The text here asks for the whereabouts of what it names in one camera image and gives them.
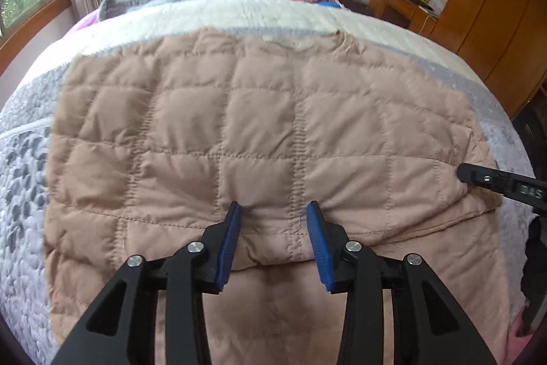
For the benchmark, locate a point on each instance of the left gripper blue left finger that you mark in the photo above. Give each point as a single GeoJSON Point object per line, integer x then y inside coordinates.
{"type": "Point", "coordinates": [230, 232]}

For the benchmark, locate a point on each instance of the black nightstand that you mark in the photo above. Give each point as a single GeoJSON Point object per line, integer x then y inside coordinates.
{"type": "Point", "coordinates": [357, 6]}

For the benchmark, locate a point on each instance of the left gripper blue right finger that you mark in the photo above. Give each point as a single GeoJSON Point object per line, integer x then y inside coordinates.
{"type": "Point", "coordinates": [322, 248]}

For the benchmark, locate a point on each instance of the wooden wardrobe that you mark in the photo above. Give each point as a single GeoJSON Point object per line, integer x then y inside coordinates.
{"type": "Point", "coordinates": [503, 41]}

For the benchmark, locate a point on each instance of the tan quilted jacket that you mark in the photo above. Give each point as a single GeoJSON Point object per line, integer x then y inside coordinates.
{"type": "Point", "coordinates": [152, 143]}

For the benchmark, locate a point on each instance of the wooden desk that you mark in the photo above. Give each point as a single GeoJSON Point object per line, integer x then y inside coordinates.
{"type": "Point", "coordinates": [406, 14]}

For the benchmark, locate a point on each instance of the grey patterned quilt bedspread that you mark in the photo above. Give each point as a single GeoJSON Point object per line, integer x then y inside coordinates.
{"type": "Point", "coordinates": [28, 116]}

